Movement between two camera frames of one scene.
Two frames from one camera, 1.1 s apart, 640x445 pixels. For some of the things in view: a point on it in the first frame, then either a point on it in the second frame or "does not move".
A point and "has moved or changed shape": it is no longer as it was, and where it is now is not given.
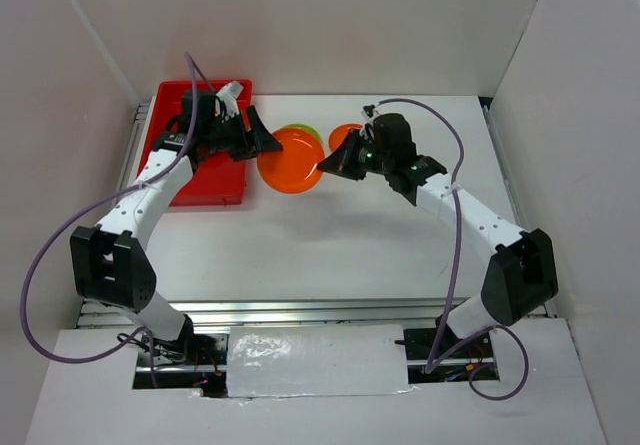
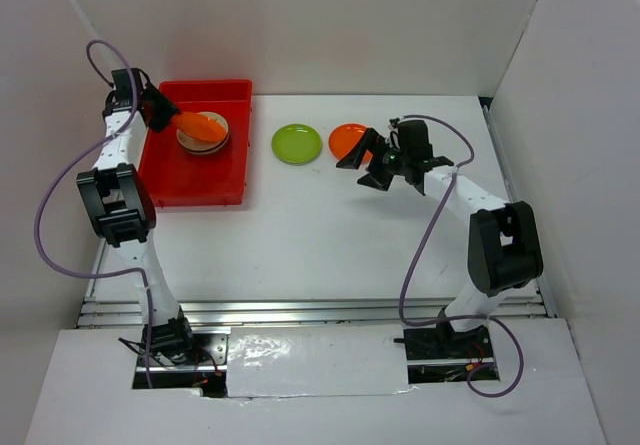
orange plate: x=293 y=170 has moved or changed shape
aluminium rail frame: x=350 y=312 does not move
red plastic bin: x=215 y=179 does not move
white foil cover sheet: x=295 y=361 does not move
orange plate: x=338 y=133 does not move
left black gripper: x=262 y=140 to x=167 y=108
